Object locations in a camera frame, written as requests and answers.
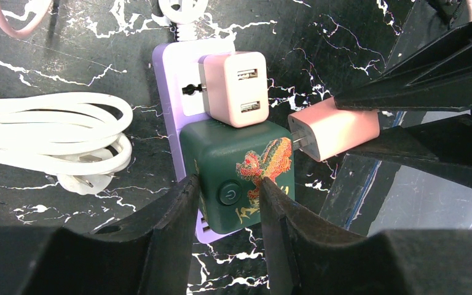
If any small pink adapter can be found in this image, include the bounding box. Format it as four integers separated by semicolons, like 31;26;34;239
199;52;269;128

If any pink charger with cable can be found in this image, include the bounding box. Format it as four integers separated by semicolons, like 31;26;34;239
0;0;472;163

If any green power adapter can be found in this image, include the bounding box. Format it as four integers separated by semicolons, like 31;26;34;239
179;119;295;235

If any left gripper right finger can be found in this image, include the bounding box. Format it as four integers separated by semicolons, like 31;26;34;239
260;178;472;294

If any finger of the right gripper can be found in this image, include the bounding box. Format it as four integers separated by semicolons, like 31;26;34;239
334;22;472;112
348;110;472;189

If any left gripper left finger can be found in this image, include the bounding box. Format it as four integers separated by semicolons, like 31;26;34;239
0;175;200;294

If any white coiled power cord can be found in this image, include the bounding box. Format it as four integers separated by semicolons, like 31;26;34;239
0;91;134;196

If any purple power strip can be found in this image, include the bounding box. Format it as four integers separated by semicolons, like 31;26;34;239
151;37;245;245

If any white plug with cord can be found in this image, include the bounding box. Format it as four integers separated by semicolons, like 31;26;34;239
151;0;208;42

